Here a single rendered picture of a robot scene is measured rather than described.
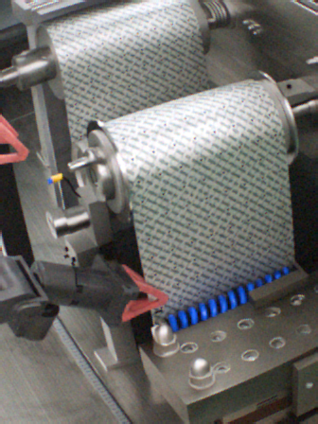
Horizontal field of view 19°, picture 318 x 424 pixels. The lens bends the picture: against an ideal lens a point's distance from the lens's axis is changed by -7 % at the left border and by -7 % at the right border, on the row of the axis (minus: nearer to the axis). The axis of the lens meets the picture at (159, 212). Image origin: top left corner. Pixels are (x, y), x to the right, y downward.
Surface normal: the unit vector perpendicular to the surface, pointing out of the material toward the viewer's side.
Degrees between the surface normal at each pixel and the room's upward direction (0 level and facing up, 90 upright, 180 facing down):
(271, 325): 0
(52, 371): 0
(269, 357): 0
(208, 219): 90
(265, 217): 90
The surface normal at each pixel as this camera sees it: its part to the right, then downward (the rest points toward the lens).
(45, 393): -0.14, -0.83
